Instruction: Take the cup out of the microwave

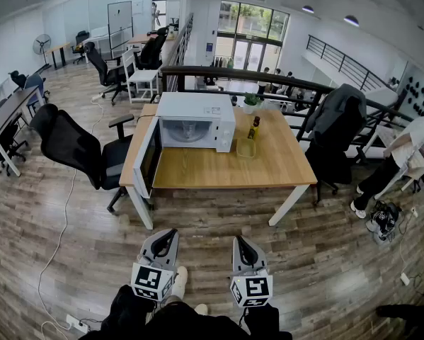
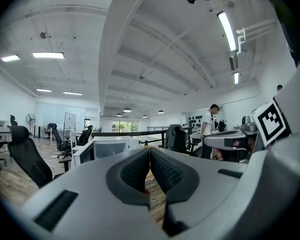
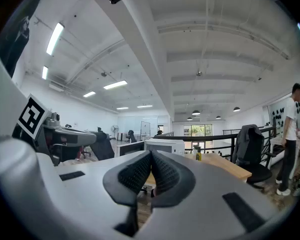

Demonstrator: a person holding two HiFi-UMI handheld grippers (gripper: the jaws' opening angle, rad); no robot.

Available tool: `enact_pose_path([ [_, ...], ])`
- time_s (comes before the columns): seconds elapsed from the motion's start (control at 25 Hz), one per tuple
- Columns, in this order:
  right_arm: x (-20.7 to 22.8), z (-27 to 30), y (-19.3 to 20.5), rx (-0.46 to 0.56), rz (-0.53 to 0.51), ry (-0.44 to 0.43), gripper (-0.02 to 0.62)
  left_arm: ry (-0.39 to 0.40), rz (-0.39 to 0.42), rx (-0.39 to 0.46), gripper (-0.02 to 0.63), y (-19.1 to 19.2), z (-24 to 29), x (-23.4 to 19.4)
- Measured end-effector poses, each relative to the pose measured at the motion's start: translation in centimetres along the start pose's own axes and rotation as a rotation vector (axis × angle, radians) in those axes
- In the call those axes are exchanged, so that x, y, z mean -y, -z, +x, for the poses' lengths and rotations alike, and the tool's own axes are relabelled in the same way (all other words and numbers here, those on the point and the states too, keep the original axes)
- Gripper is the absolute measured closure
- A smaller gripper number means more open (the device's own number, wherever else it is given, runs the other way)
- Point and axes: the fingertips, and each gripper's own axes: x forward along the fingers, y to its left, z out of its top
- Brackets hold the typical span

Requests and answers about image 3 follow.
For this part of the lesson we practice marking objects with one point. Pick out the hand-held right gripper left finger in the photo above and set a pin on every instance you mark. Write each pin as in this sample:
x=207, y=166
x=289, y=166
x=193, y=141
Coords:
x=84, y=199

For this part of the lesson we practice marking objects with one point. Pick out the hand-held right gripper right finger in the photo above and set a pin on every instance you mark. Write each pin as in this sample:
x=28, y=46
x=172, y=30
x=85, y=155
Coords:
x=202, y=204

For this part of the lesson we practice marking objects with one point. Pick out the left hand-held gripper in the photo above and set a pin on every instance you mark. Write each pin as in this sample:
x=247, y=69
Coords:
x=39, y=124

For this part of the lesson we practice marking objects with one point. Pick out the white microwave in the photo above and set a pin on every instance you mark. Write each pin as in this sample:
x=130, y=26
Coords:
x=167, y=146

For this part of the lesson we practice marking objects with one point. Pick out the standing fan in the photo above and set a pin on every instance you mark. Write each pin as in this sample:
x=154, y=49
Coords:
x=114, y=128

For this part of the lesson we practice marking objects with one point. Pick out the long ceiling tube light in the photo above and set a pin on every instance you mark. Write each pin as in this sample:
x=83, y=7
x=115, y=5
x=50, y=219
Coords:
x=44, y=72
x=144, y=106
x=122, y=108
x=115, y=84
x=89, y=94
x=55, y=38

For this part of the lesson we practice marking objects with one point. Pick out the yellow bottle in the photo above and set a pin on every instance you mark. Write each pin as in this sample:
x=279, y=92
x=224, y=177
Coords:
x=198, y=156

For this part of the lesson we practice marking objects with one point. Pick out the white desk partition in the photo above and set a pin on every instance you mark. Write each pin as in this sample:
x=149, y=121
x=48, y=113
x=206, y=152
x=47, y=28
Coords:
x=129, y=149

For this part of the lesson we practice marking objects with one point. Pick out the black metal railing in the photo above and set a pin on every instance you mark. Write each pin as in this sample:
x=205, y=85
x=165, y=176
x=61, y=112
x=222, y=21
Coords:
x=215, y=137

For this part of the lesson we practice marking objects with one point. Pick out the whiteboard on stand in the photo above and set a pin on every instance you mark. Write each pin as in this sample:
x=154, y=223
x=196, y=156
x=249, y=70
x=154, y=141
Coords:
x=145, y=127

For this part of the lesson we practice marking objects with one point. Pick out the grey jacket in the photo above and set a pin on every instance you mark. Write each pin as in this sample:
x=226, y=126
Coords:
x=248, y=144

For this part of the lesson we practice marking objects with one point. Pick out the white side table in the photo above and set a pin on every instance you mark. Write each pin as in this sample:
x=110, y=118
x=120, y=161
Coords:
x=277, y=141

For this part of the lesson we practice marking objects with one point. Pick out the person's black shirt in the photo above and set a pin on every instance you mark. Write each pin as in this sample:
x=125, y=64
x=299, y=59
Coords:
x=14, y=39

